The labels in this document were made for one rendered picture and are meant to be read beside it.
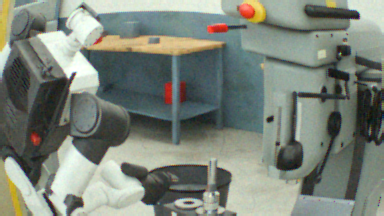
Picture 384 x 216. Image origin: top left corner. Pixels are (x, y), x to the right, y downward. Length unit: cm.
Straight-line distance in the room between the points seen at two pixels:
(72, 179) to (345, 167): 101
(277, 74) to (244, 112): 541
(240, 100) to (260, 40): 545
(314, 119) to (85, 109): 57
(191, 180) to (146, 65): 382
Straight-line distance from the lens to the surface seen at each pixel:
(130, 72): 789
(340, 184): 207
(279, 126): 156
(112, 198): 162
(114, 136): 143
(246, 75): 689
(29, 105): 139
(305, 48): 148
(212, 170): 192
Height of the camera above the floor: 188
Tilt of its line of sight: 14 degrees down
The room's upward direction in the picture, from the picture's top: straight up
